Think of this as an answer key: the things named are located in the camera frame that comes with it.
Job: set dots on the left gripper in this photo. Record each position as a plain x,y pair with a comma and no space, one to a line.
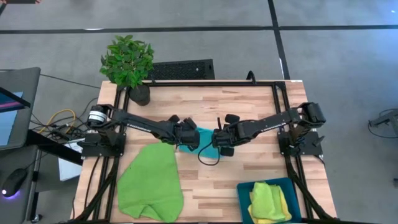
186,135

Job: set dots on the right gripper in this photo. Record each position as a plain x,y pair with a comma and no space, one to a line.
233,133

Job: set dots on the teal microfiber towel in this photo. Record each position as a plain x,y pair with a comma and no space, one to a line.
206,143

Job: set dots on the green microfiber towel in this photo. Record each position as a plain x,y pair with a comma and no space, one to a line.
149,183

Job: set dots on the lime microfiber towel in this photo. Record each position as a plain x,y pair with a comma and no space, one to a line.
267,202

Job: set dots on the yellow microfiber towel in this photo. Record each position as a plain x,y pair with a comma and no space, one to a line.
287,207

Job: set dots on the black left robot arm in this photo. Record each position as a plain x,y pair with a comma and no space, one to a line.
140,124

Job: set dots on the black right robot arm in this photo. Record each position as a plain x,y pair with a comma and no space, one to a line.
280,119

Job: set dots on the black perforated box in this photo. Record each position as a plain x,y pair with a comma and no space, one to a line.
183,70

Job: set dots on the teal plastic tray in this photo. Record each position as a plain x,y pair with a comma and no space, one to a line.
244,193

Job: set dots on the potted green plant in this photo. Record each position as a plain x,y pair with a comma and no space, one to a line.
127,60

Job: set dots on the white paper sheet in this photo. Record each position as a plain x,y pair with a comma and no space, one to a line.
68,169

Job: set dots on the black power strip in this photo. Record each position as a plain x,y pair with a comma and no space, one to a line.
60,132

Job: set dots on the black desk support bar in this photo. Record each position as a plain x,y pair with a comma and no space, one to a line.
56,149

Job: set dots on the black floor stand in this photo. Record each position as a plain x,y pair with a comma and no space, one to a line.
387,119

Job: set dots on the black computer mouse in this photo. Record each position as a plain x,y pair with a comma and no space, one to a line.
14,183

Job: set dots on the grey monitor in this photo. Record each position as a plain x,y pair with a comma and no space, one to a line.
21,81

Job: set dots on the dark grey desk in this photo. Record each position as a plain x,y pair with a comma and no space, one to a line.
9,211

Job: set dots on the black metal table frame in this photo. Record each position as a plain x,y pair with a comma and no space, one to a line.
217,83

